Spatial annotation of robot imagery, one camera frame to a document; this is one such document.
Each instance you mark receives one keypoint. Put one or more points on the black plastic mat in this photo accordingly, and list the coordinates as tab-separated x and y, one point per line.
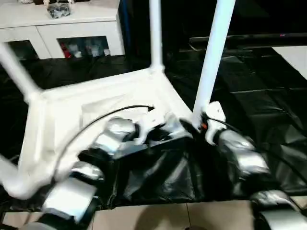
263	107

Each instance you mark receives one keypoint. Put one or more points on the white glass-door cabinet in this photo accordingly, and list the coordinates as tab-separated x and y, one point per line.
72	28

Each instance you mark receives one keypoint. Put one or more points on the black box with gold label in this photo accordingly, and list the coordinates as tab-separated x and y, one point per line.
139	24

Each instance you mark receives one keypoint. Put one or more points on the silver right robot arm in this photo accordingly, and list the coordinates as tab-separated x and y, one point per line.
239	148

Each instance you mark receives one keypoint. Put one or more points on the white board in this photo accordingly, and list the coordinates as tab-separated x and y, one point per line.
292	60

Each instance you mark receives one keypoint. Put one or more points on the black metal rail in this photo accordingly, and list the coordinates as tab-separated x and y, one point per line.
251	37

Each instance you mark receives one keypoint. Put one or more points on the dark grey bundle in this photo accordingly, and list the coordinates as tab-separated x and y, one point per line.
57	10

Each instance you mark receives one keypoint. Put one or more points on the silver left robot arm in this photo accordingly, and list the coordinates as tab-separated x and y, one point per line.
117	129

